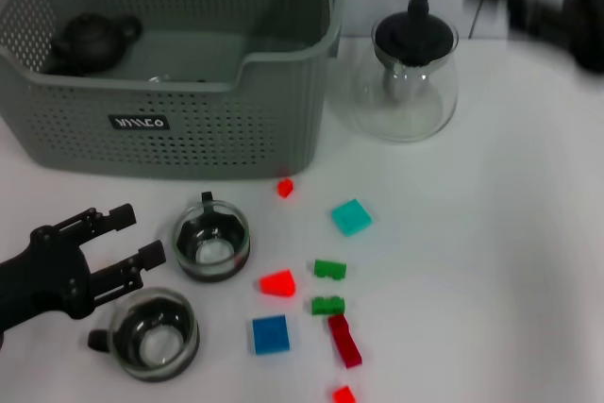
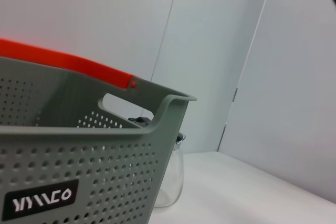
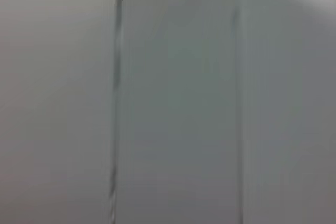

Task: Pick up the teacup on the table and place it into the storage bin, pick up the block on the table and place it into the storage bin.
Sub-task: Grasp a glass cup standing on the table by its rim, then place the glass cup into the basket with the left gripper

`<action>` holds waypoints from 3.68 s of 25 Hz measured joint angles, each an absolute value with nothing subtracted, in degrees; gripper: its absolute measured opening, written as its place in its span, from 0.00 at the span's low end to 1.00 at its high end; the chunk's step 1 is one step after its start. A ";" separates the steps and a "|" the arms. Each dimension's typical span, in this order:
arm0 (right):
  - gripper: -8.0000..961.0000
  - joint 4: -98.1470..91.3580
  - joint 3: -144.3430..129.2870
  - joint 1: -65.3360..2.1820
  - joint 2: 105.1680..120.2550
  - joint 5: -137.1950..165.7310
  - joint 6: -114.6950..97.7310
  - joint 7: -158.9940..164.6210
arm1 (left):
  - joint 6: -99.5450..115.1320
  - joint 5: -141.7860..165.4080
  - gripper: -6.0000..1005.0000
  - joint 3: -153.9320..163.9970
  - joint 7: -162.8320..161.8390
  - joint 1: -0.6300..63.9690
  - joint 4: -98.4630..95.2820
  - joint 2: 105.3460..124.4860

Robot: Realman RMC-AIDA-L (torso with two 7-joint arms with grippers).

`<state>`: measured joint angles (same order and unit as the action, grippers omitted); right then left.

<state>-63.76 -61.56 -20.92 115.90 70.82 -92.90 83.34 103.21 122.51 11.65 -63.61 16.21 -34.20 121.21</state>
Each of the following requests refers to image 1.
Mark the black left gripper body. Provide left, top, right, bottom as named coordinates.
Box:
left=0, top=227, right=98, bottom=333

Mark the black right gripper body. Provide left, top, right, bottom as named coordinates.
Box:
left=565, top=0, right=604, bottom=76

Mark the grey-green perforated storage bin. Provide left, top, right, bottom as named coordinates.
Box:
left=0, top=0, right=353, bottom=182

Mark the orange-red sloped brick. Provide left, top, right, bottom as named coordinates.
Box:
left=258, top=269, right=298, bottom=298

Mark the blue square flat brick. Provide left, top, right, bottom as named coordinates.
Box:
left=251, top=314, right=290, bottom=356

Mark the black glass teapot lid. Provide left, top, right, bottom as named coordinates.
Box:
left=375, top=0, right=459, bottom=67

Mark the green toy brick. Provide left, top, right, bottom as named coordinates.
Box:
left=313, top=259, right=348, bottom=281
left=310, top=295, right=346, bottom=317

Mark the dark clay teapot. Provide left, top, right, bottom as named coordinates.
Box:
left=45, top=11, right=144, bottom=76

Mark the clear glass teapot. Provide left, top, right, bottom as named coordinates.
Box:
left=329, top=0, right=460, bottom=143

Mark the teal square flat brick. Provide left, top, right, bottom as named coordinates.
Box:
left=329, top=198, right=374, bottom=238

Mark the steel tea infuser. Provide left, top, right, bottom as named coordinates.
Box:
left=381, top=66, right=414, bottom=103

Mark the dark red long brick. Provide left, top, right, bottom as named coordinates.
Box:
left=327, top=313, right=363, bottom=370

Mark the bright red toy brick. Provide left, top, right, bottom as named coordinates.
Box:
left=332, top=384, right=358, bottom=403

